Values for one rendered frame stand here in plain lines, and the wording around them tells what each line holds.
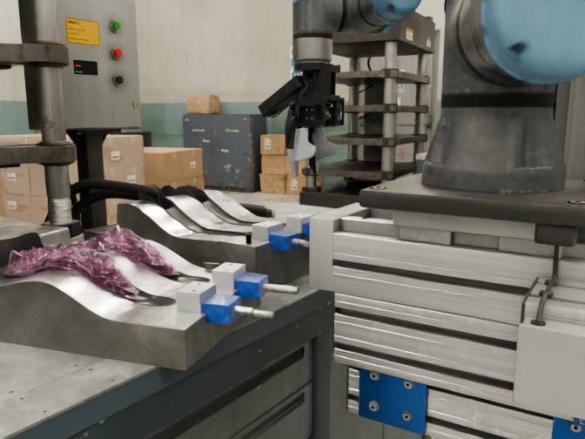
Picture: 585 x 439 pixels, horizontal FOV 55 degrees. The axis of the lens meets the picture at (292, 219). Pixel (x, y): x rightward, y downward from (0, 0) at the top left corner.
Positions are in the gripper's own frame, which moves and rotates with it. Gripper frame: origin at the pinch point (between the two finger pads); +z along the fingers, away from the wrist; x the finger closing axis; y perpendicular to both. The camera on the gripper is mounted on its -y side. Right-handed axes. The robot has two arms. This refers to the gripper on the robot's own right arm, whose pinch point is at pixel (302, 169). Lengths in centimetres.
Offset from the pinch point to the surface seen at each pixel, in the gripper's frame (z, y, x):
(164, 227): 11.5, -21.5, -17.2
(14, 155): 0, -76, -17
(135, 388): 23, 9, -50
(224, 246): 12.8, -5.2, -17.7
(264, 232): 10.3, 0.6, -13.2
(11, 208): 74, -434, 169
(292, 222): 10.4, -0.8, -2.6
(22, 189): 56, -419, 173
